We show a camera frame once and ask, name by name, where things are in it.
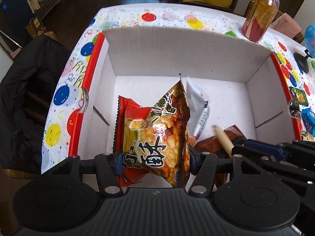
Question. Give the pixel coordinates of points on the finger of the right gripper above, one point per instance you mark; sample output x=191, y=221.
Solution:
x=271, y=149

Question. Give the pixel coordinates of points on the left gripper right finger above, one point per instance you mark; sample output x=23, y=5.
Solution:
x=203, y=166

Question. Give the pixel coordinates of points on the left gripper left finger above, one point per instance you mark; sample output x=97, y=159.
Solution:
x=107, y=182

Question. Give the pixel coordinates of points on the shiny red foil snack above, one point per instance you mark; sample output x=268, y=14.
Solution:
x=213, y=145

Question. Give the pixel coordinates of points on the wooden stick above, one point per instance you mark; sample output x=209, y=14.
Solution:
x=224, y=140

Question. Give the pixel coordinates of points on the blue cookie packet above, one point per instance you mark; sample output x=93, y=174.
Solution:
x=308, y=117

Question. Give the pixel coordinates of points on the red chips bag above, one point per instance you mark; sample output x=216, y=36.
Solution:
x=153, y=139

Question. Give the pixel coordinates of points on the white snack packet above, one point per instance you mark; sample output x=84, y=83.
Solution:
x=198, y=103

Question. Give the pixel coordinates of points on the red white cardboard box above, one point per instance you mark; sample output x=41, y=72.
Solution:
x=241, y=82

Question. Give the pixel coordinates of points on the green snack packet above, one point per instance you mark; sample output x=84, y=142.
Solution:
x=299, y=95

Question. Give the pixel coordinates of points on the black snack packet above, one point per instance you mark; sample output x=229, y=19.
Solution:
x=293, y=109

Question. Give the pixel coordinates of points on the small blue globe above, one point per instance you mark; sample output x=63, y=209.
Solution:
x=302, y=60

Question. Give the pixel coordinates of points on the black jacket on chair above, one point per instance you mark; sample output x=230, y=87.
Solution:
x=27, y=90

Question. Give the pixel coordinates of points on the wooden chair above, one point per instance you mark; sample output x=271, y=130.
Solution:
x=286, y=25

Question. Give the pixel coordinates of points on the balloon pattern tablecloth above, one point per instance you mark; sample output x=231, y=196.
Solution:
x=56, y=138

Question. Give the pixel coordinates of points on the orange juice bottle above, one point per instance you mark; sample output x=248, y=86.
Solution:
x=259, y=19

